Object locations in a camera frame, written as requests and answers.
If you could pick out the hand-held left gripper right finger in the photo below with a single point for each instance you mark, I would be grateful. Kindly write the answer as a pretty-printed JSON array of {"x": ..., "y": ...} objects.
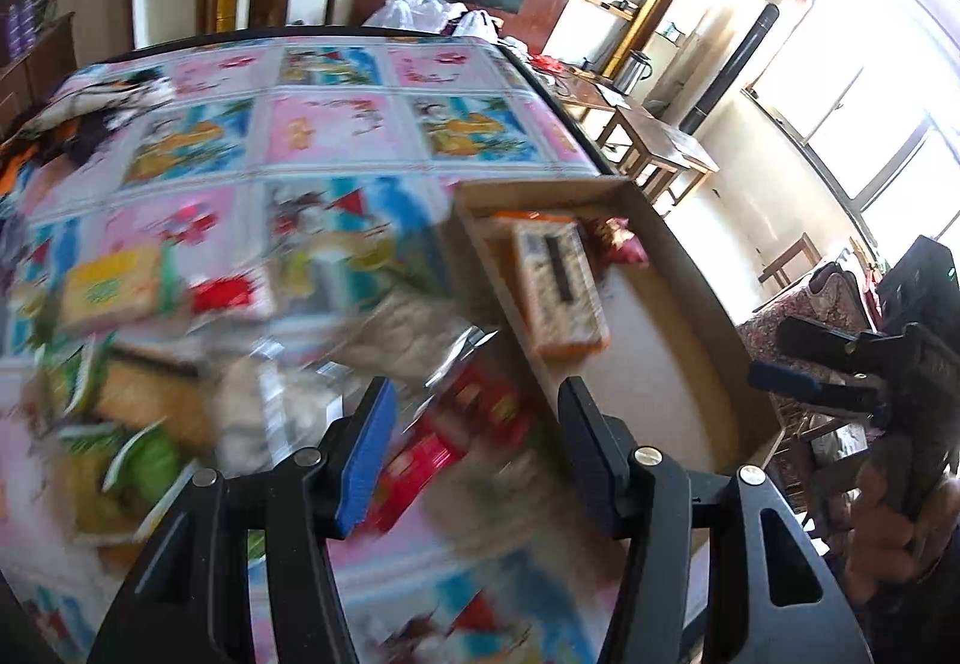
[{"x": 592, "y": 454}]

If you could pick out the black stove pipe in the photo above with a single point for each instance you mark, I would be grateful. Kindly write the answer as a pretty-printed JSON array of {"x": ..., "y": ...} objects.
[{"x": 739, "y": 56}]

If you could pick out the person's right hand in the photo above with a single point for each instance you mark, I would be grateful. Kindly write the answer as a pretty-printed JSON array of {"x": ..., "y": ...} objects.
[{"x": 877, "y": 536}]

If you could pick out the steel kettle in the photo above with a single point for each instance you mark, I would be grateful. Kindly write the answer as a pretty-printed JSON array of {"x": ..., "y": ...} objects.
[{"x": 634, "y": 71}]

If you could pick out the printed tablecloth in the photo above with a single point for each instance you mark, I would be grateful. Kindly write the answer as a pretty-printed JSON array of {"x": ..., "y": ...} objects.
[{"x": 315, "y": 124}]

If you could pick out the clear plastic snack packet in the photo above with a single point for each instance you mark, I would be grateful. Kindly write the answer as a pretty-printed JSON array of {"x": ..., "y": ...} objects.
[{"x": 277, "y": 409}]

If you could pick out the orange cloth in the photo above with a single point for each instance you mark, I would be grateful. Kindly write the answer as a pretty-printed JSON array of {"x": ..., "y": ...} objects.
[{"x": 22, "y": 169}]

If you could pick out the window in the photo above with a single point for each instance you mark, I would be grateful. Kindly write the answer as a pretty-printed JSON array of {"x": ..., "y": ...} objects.
[{"x": 862, "y": 109}]

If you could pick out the small wooden chair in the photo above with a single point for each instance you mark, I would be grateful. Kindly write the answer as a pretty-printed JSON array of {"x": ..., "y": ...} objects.
[{"x": 787, "y": 253}]

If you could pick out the cardboard box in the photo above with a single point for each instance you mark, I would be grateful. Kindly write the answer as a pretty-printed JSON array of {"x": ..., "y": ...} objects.
[{"x": 675, "y": 364}]

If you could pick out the white red snack packet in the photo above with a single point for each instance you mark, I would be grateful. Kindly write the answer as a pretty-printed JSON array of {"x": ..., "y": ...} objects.
[{"x": 229, "y": 296}]

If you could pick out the small red object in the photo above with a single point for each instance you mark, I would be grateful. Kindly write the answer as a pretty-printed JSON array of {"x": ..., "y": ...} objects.
[{"x": 544, "y": 62}]

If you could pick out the orange cracker packet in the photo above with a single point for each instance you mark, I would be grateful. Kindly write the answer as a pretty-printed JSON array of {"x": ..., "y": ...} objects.
[{"x": 555, "y": 289}]

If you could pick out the grey silver snack packet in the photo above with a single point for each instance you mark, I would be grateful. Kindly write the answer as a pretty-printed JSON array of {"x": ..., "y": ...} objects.
[{"x": 405, "y": 334}]

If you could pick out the yellow label cracker packet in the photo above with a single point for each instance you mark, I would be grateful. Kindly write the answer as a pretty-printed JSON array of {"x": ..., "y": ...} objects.
[{"x": 112, "y": 292}]

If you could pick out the yellow green snack packet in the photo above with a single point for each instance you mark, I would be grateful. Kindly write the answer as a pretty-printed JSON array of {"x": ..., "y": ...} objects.
[{"x": 90, "y": 499}]

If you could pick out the wooden stool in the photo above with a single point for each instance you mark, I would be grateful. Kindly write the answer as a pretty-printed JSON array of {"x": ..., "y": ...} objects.
[{"x": 667, "y": 146}]

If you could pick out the black white cloth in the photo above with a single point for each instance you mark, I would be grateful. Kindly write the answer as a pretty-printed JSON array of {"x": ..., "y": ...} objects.
[{"x": 112, "y": 90}]

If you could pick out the large green cracker packet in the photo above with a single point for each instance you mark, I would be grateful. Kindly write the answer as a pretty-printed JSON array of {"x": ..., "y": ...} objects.
[{"x": 150, "y": 401}]

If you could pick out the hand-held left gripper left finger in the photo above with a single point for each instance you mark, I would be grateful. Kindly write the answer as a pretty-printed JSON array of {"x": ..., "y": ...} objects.
[{"x": 367, "y": 454}]

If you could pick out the purple bottle pack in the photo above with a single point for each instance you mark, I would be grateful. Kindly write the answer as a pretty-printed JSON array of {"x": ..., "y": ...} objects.
[{"x": 22, "y": 26}]

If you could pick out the dark wooden sideboard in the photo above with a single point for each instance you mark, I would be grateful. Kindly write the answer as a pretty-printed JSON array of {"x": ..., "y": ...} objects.
[{"x": 45, "y": 71}]

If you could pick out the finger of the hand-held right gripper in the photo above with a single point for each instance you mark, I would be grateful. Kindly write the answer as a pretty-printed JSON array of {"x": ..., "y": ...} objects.
[
  {"x": 825, "y": 337},
  {"x": 787, "y": 380}
]

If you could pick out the dark red candy packet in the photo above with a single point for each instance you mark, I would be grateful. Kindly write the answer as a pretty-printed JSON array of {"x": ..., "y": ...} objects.
[{"x": 619, "y": 247}]

